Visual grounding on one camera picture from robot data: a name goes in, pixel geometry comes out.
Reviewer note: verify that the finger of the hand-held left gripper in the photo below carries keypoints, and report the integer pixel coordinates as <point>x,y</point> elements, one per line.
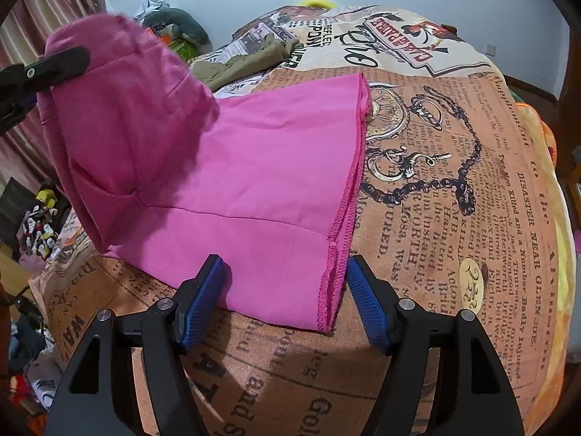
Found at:
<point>13,109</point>
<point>45,70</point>

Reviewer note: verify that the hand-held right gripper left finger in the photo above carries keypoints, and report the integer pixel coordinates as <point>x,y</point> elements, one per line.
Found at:
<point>204,304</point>

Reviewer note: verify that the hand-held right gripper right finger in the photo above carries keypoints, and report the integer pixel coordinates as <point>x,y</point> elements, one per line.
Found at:
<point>367,309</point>

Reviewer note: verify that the pink pants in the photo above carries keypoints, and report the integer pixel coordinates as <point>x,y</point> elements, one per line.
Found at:
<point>254,168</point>

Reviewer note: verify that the olive green pants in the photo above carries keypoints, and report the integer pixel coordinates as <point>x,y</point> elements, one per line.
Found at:
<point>245,66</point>

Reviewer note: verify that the newspaper printed blanket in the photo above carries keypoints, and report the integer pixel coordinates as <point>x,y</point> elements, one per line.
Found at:
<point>454,236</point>

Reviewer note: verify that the cartoon printed cloth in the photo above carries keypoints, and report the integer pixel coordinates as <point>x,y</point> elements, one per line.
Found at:
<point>41,231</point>

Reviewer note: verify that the orange box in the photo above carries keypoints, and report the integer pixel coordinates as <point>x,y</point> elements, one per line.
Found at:
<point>169,36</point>

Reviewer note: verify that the grey plush pillow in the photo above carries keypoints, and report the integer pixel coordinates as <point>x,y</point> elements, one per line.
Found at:
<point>186,22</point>

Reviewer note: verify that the yellow foam tube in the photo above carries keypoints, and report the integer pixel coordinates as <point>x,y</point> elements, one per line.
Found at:
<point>315,1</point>

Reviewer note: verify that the wooden bed post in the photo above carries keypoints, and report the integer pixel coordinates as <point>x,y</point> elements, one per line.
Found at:
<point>449,28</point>

